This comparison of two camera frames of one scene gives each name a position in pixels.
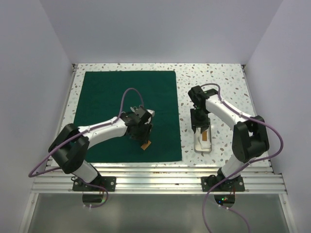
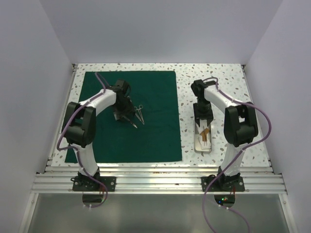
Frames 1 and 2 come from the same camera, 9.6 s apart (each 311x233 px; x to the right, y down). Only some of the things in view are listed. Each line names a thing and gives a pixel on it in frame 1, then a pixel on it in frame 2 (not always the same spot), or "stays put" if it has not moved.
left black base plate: [109, 182] stays put
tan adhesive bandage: [145, 146] -> [204, 134]
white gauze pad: [204, 144] stays put
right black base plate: [229, 185] stays put
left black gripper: [144, 137] -> [129, 109]
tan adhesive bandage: [204, 136] stays put
